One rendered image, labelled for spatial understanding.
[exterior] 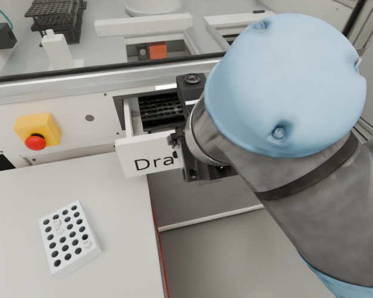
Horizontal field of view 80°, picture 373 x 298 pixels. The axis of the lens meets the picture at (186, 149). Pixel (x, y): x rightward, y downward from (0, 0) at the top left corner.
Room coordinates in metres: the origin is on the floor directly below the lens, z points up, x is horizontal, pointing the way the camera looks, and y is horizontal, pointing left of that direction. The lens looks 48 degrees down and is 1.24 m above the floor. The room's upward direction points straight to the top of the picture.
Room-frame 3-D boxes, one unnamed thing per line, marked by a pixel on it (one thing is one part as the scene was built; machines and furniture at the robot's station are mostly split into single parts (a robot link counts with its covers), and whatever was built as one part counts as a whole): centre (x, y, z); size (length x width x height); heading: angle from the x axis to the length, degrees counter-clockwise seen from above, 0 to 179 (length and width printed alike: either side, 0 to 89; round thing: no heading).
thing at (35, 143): (0.35, 0.34, 0.88); 0.04 x 0.03 x 0.04; 103
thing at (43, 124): (0.38, 0.35, 0.88); 0.07 x 0.05 x 0.07; 103
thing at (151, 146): (0.33, 0.00, 0.87); 0.29 x 0.02 x 0.11; 103
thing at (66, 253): (0.17, 0.24, 0.78); 0.12 x 0.08 x 0.04; 34
